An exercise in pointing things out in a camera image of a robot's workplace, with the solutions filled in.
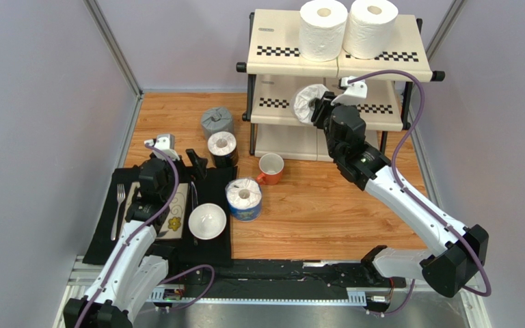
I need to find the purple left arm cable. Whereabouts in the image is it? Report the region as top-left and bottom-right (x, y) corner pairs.
(73, 141), (215, 328)

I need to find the orange ceramic mug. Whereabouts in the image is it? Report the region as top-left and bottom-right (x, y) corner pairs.
(256, 153), (284, 185)

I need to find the white embossed paper roll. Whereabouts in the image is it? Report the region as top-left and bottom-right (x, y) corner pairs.
(342, 0), (399, 59)

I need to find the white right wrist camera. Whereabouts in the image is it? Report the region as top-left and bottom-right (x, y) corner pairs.
(331, 76), (368, 106)

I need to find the silver metal fork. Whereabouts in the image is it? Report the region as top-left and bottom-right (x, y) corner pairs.
(110, 183), (126, 241)

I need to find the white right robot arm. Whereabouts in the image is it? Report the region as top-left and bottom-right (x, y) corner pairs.
(310, 92), (489, 297)

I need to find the white ceramic bowl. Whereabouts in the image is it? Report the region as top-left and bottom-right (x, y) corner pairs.
(188, 203), (227, 240)

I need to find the white plastic-wrapped paper roll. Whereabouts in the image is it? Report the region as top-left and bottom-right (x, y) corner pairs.
(290, 84), (329, 126)

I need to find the floral square ceramic plate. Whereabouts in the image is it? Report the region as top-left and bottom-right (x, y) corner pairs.
(123, 182), (189, 241)

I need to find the grey-wrapped paper roll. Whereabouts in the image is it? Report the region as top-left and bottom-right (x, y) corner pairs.
(200, 107), (234, 139)

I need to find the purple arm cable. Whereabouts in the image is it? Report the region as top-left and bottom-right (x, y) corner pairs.
(73, 141), (215, 328)
(347, 69), (492, 318)

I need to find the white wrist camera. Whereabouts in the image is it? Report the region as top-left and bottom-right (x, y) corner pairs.
(331, 76), (368, 106)
(144, 133), (180, 161)

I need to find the blue-wrapped paper roll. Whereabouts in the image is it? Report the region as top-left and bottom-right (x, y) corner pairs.
(226, 178), (263, 222)

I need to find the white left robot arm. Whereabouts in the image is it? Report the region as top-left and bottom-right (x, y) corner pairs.
(62, 149), (208, 327)

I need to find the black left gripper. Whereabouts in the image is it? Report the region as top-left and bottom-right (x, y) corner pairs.
(159, 149), (207, 202)

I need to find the black cloth placemat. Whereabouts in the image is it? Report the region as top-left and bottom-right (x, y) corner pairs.
(82, 166), (237, 267)

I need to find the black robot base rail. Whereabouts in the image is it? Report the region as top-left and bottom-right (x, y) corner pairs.
(148, 260), (409, 312)

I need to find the black-wrapped paper roll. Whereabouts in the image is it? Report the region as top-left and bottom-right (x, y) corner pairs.
(207, 131), (239, 168)

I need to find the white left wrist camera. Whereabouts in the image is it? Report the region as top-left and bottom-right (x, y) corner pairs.
(144, 133), (180, 161)

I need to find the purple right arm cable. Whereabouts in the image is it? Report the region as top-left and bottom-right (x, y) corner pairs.
(347, 69), (492, 318)

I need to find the beige checkered three-tier shelf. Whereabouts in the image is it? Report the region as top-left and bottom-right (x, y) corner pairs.
(236, 9), (445, 161)

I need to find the plain white paper roll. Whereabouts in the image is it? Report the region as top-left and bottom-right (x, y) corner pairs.
(299, 0), (348, 62)

